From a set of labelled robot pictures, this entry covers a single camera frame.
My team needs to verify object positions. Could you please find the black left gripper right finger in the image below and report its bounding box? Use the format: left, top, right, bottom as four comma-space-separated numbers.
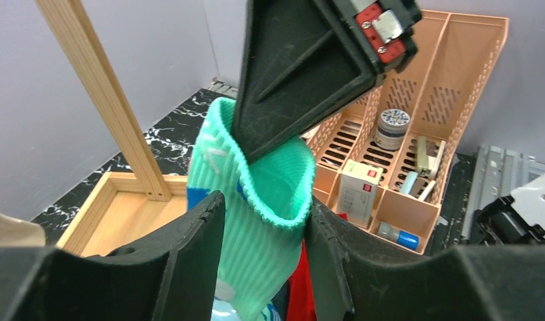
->
305, 200, 545, 320

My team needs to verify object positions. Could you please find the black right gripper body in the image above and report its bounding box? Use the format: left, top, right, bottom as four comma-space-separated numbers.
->
314, 1, 422, 86

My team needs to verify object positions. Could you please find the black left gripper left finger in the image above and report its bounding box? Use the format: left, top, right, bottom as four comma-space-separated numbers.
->
0, 191, 225, 320

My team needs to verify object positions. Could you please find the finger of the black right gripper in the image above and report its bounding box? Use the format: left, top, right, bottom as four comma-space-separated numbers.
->
232, 1, 381, 163

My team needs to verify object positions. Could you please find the mint green patterned sock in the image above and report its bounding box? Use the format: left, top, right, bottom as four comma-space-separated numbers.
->
187, 98, 316, 320

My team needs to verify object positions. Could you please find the blue capped bottle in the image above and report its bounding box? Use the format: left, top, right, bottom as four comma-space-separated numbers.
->
376, 221, 419, 251

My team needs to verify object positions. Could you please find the red sock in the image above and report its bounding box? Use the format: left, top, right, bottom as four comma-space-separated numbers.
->
285, 212, 348, 321

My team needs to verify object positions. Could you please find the wooden drying rack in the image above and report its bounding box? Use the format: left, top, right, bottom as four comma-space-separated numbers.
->
35, 0, 189, 258

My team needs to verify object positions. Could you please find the dark navy sock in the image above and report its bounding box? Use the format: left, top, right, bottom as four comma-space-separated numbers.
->
268, 282, 290, 320

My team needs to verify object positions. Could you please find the white cardboard box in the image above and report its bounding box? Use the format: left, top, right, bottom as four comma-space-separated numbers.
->
337, 160, 383, 228

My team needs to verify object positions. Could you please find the round patterned tape roll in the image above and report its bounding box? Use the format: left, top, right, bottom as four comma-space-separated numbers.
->
373, 109, 411, 150

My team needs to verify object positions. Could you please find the peach plastic desk organizer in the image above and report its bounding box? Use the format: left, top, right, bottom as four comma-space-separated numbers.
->
307, 10, 510, 255

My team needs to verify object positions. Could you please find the white pink stapler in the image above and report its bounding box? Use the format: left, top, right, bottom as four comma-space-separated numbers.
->
415, 136, 446, 180

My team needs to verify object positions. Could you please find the beige brown sock left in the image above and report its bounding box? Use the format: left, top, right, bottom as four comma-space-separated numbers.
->
0, 213, 46, 247

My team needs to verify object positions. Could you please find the grey metal rail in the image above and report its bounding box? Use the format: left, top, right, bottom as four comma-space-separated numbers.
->
461, 144, 545, 244

